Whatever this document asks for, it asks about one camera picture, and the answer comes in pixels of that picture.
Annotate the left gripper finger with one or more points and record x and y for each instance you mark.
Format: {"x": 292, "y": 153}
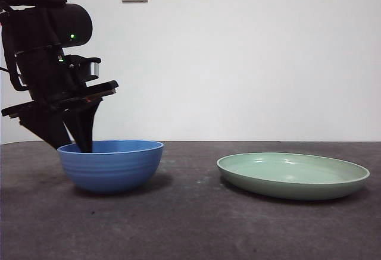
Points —
{"x": 84, "y": 129}
{"x": 47, "y": 129}

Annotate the blue ribbed bowl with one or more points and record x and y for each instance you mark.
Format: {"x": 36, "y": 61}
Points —
{"x": 110, "y": 173}

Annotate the green round plate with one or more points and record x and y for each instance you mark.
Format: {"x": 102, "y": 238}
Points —
{"x": 293, "y": 182}

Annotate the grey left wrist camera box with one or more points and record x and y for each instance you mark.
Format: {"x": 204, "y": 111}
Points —
{"x": 94, "y": 69}

